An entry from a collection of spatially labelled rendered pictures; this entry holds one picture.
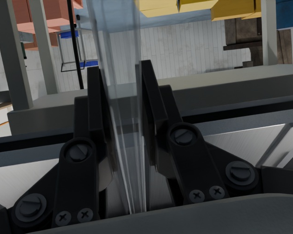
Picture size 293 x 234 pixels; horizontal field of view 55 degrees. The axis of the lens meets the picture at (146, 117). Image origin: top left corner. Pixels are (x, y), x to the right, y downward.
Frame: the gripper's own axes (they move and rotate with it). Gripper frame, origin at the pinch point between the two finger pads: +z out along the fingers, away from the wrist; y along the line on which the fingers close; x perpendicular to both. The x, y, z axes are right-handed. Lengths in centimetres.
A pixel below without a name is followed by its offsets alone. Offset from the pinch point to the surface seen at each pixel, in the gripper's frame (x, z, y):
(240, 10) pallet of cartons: -183, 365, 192
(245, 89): -27.9, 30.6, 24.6
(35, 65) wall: -410, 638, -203
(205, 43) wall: -473, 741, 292
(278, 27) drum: -153, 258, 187
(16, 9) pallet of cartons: -121, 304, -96
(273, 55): -40, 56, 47
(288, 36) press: -292, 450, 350
